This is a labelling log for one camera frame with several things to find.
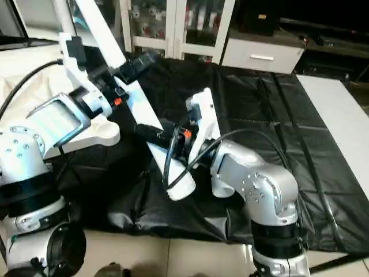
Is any white plastic table top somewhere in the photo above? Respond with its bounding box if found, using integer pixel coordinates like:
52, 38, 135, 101
0, 46, 121, 156

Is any white glass door cabinet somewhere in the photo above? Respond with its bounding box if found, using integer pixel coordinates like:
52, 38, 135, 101
120, 0, 236, 63

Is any black table mat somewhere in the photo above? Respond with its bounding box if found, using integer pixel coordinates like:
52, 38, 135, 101
49, 46, 369, 254

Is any white drawer unit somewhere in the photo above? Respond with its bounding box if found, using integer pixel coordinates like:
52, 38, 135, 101
221, 38, 305, 74

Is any black case with yellow label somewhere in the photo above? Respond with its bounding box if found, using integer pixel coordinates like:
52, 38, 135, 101
239, 0, 283, 35

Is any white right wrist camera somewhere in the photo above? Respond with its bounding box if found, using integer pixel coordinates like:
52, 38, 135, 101
186, 88, 220, 165

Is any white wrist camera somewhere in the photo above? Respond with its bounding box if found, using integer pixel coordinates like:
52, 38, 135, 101
58, 33, 103, 96
186, 88, 220, 165

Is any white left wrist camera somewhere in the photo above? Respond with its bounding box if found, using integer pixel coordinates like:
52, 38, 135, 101
58, 33, 103, 96

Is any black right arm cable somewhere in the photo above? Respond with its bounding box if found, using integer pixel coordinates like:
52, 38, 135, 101
163, 118, 342, 237

